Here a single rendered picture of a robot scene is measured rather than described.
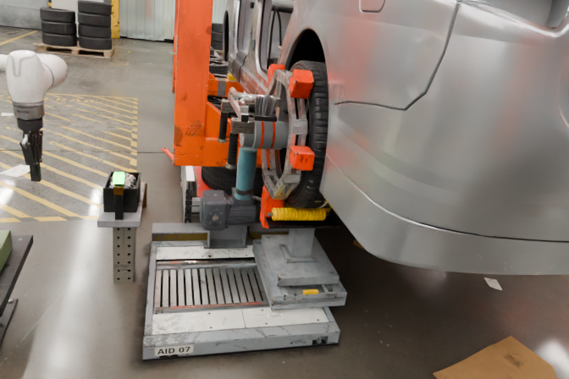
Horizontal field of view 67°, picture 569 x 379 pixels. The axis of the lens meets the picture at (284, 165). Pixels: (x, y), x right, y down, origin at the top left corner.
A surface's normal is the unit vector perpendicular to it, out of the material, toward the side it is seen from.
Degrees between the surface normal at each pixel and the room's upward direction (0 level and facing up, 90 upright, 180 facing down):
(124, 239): 90
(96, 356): 0
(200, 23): 90
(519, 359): 12
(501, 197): 105
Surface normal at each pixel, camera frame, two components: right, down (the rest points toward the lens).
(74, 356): 0.12, -0.94
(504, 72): -0.27, 0.27
